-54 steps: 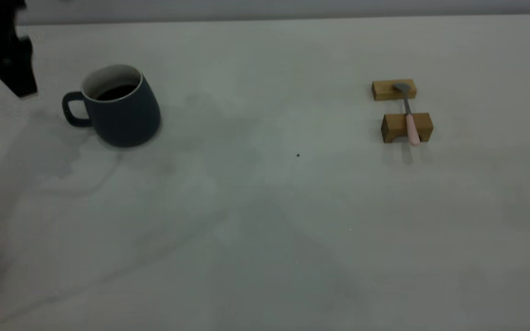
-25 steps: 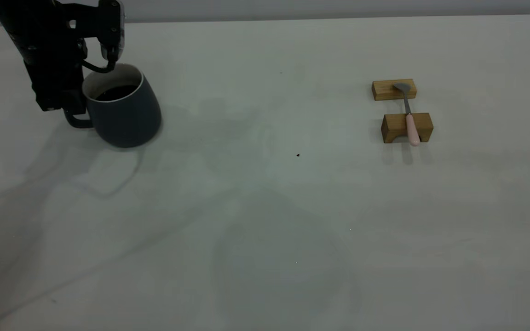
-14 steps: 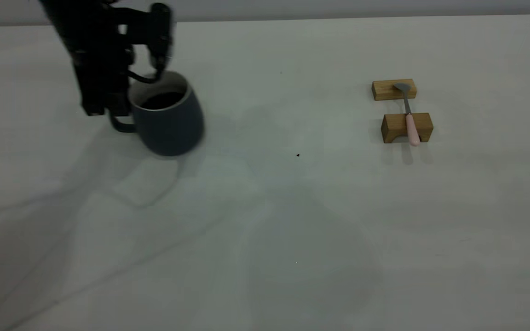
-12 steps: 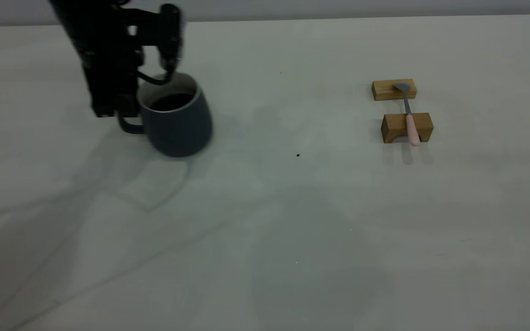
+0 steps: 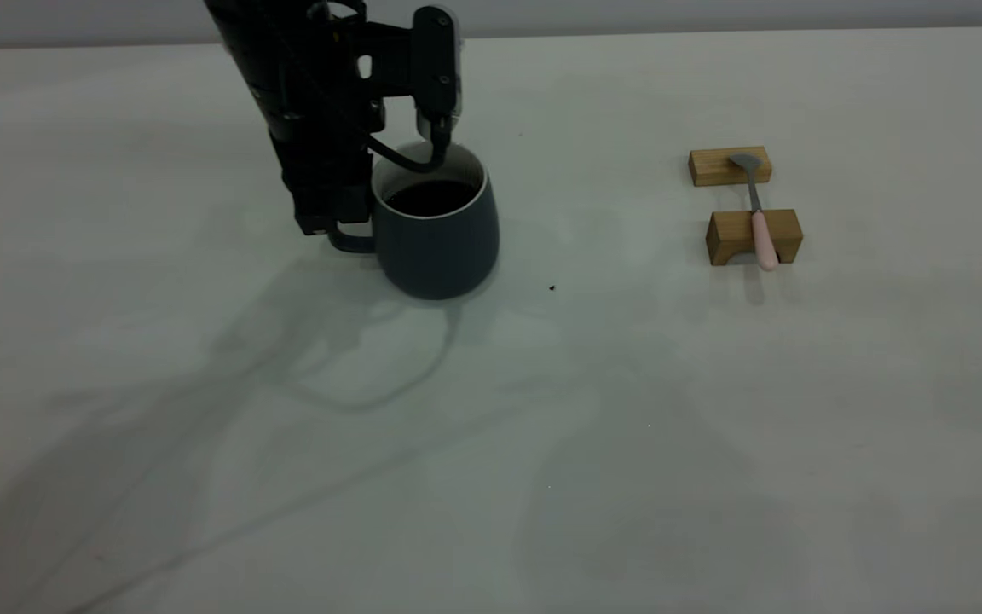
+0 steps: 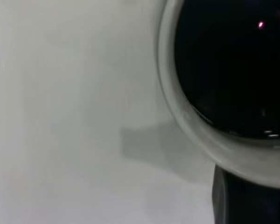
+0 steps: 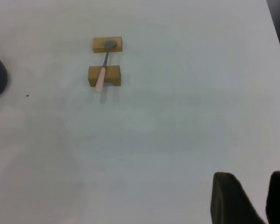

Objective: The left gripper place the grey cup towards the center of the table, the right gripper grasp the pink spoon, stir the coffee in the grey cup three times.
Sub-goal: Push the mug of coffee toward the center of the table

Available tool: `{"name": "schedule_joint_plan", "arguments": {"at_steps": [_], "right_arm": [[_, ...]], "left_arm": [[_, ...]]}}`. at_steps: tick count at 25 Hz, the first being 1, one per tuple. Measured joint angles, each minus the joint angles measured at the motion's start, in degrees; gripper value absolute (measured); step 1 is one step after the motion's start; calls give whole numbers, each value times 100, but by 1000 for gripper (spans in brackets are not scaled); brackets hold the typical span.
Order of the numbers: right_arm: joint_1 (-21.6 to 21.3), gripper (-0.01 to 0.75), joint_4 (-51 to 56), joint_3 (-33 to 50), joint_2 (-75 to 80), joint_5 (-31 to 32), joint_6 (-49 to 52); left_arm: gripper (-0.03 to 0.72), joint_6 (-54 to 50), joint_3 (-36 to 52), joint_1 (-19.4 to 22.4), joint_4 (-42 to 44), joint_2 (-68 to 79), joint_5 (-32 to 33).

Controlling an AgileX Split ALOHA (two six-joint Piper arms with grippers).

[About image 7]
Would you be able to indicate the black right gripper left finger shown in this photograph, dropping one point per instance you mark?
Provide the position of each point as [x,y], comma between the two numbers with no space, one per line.
[231,205]

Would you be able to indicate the arched wooden block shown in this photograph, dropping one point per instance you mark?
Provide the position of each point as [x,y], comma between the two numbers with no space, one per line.
[114,74]

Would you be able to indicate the rectangular wooden block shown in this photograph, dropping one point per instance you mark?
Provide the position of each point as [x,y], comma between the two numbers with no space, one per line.
[99,45]

